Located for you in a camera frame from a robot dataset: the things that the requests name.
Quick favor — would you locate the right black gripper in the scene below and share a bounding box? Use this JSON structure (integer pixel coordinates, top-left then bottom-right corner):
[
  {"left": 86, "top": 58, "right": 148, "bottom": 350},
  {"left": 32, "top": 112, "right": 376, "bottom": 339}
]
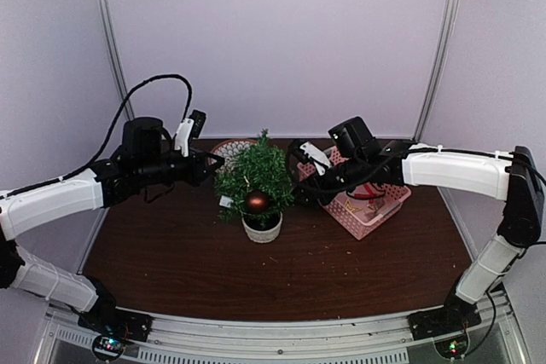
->
[{"left": 288, "top": 154, "right": 369, "bottom": 210}]

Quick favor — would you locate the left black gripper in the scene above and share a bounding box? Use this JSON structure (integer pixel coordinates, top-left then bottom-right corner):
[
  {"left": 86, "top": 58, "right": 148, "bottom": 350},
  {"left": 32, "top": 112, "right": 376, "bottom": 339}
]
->
[{"left": 136, "top": 147, "right": 224, "bottom": 187}]

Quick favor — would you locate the white battery box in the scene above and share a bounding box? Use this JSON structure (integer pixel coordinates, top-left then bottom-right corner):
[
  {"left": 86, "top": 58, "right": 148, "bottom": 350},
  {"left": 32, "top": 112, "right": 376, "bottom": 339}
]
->
[{"left": 219, "top": 195, "right": 233, "bottom": 208}]

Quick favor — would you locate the small green christmas tree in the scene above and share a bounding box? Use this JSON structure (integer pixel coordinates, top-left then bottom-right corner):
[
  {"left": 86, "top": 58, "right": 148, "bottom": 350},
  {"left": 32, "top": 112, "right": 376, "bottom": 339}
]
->
[{"left": 214, "top": 129, "right": 294, "bottom": 244}]

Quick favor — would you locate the red bauble ornament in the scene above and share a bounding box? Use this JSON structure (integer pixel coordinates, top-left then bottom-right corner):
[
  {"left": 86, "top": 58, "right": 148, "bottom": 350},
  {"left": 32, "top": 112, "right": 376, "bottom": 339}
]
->
[{"left": 245, "top": 189, "right": 270, "bottom": 215}]

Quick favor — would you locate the pink plastic basket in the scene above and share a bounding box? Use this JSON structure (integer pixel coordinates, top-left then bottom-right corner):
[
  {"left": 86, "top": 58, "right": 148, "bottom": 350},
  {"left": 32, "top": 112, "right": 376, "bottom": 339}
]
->
[{"left": 292, "top": 140, "right": 411, "bottom": 240}]

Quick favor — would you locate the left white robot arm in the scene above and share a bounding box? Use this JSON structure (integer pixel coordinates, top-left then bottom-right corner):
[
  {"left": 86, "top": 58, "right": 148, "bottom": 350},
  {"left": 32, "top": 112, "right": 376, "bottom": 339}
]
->
[{"left": 1, "top": 110, "right": 224, "bottom": 333}]

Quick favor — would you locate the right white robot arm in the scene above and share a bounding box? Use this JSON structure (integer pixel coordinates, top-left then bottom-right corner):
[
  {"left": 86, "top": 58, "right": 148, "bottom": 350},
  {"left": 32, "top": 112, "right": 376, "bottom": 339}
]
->
[{"left": 285, "top": 117, "right": 545, "bottom": 332}]

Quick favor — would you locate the flower pattern plate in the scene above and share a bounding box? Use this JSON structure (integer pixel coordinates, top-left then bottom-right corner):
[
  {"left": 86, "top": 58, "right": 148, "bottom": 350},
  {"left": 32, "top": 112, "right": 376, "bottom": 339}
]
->
[{"left": 212, "top": 139, "right": 257, "bottom": 174}]

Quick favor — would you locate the gold star ornament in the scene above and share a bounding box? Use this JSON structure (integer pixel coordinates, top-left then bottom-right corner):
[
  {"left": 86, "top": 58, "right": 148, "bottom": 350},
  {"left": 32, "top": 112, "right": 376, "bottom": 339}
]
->
[{"left": 345, "top": 200, "right": 362, "bottom": 214}]

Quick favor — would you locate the red ribbon bow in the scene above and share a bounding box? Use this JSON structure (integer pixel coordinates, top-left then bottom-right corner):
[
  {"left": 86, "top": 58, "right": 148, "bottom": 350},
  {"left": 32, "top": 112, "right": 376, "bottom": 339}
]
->
[{"left": 347, "top": 183, "right": 386, "bottom": 204}]

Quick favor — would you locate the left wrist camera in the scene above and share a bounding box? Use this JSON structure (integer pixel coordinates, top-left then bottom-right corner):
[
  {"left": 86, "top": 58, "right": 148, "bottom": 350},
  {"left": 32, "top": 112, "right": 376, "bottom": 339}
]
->
[{"left": 173, "top": 110, "right": 206, "bottom": 157}]

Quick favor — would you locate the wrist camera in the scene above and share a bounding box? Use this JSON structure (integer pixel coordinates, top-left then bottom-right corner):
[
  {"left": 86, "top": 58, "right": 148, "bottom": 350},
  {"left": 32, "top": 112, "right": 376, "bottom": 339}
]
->
[
  {"left": 298, "top": 142, "right": 332, "bottom": 176},
  {"left": 173, "top": 110, "right": 206, "bottom": 157}
]

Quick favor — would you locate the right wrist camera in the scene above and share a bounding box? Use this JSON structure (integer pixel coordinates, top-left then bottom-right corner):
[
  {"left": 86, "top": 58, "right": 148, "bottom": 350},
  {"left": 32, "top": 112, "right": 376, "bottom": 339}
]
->
[{"left": 298, "top": 142, "right": 332, "bottom": 176}]

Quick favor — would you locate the left black cable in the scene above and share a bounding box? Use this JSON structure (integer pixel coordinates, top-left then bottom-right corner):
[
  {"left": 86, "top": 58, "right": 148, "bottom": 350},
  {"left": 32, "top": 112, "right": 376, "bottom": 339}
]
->
[{"left": 0, "top": 74, "right": 194, "bottom": 201}]

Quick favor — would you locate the black cable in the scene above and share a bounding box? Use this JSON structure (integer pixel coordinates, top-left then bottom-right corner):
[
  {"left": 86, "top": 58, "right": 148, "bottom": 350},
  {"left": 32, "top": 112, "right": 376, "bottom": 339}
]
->
[
  {"left": 0, "top": 74, "right": 194, "bottom": 201},
  {"left": 285, "top": 138, "right": 546, "bottom": 194}
]

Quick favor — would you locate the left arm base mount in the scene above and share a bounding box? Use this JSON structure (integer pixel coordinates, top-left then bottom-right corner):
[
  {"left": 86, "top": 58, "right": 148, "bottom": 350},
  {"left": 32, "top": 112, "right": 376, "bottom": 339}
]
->
[{"left": 73, "top": 277, "right": 153, "bottom": 363}]

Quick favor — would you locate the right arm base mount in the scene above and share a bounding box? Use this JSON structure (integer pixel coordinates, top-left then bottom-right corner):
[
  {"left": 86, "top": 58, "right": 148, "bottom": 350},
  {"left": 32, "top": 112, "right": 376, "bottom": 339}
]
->
[{"left": 408, "top": 307, "right": 482, "bottom": 361}]

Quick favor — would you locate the right black cable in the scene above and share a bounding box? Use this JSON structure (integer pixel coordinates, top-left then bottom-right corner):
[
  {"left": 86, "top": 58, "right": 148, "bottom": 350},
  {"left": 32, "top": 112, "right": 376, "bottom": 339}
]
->
[{"left": 285, "top": 138, "right": 546, "bottom": 194}]

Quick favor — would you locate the front aluminium rail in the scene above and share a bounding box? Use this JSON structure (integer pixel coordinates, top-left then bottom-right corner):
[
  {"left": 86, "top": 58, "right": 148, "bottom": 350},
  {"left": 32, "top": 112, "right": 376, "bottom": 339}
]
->
[{"left": 33, "top": 295, "right": 530, "bottom": 364}]

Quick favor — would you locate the right aluminium frame post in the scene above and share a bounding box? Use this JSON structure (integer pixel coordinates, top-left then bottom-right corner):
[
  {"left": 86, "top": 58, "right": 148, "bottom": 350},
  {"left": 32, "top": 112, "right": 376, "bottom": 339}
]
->
[{"left": 413, "top": 0, "right": 460, "bottom": 142}]

